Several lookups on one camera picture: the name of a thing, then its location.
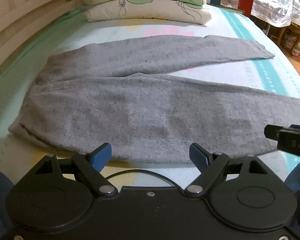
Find floral pastel bed sheet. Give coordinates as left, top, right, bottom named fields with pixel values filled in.
left=0, top=7, right=300, bottom=182

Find lower leaf print pillow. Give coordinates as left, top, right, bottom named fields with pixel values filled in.
left=84, top=0, right=211, bottom=25

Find white slatted bed headboard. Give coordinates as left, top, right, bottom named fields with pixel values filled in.
left=0, top=0, right=84, bottom=46

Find grey speckled pants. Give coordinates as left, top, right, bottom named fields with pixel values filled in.
left=9, top=35, right=300, bottom=164

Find table with lace cloth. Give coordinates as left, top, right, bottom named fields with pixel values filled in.
left=251, top=0, right=300, bottom=44

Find black cable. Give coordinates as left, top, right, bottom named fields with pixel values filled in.
left=105, top=168, right=185, bottom=190

